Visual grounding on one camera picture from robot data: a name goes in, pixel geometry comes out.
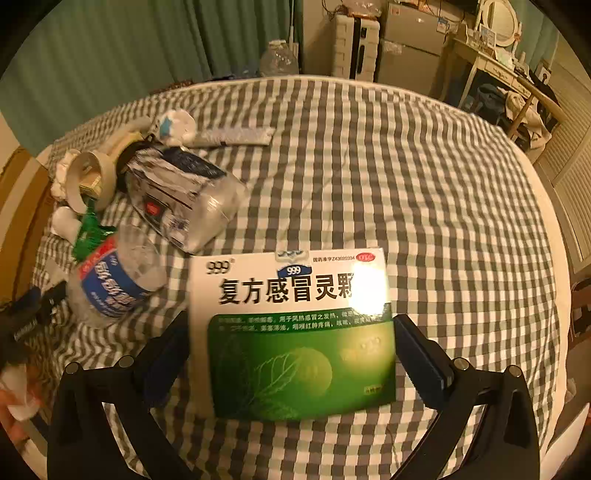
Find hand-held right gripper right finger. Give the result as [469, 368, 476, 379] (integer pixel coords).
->
[392, 314, 541, 480]

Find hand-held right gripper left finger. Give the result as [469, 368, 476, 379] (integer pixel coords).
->
[46, 311, 204, 480]

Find blue label water bottle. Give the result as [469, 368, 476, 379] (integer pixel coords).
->
[67, 226, 167, 329]

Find green packet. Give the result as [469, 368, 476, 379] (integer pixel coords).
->
[71, 196, 114, 264]

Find green and white medicine box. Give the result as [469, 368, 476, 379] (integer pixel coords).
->
[189, 248, 398, 422]

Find clear plastic jar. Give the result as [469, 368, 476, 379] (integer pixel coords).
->
[124, 145, 249, 254]

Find small tan box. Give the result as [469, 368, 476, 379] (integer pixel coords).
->
[78, 173, 105, 197]

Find crumpled white tissue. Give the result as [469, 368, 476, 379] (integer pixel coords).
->
[51, 150, 81, 199]

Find grey checked bedsheet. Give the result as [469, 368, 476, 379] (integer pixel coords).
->
[28, 76, 561, 480]

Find white shutter doors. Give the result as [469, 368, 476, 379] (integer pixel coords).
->
[531, 60, 591, 278]

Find wooden chair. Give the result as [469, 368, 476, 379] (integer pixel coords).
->
[508, 69, 561, 144]

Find white vanity desk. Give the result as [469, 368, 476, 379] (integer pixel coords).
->
[455, 34, 536, 121]

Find grey fridge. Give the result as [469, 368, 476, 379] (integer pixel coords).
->
[376, 0, 455, 95]

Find green curtain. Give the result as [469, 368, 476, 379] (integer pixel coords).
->
[0, 0, 305, 121]

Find clear water jug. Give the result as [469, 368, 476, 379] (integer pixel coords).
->
[261, 40, 298, 77]

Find oval vanity mirror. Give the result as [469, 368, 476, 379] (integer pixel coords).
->
[475, 0, 518, 47]

